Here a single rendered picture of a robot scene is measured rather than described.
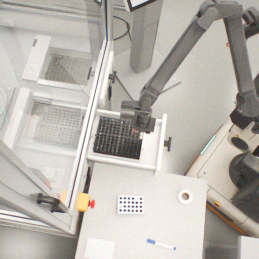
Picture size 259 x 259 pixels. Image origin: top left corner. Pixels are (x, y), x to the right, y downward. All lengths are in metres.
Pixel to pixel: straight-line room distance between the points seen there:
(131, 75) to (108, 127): 1.18
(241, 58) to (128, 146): 0.64
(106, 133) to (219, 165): 0.97
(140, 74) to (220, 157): 0.99
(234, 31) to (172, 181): 0.79
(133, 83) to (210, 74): 0.70
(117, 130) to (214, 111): 1.34
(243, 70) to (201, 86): 1.58
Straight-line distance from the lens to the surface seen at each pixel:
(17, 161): 0.58
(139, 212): 1.47
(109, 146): 1.44
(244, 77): 1.19
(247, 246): 1.62
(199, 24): 1.06
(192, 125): 2.54
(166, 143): 1.45
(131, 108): 1.20
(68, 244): 2.28
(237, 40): 1.13
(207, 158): 2.16
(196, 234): 1.55
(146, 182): 1.54
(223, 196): 2.13
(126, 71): 2.65
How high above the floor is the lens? 2.26
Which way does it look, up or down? 68 degrees down
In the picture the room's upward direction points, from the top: 7 degrees clockwise
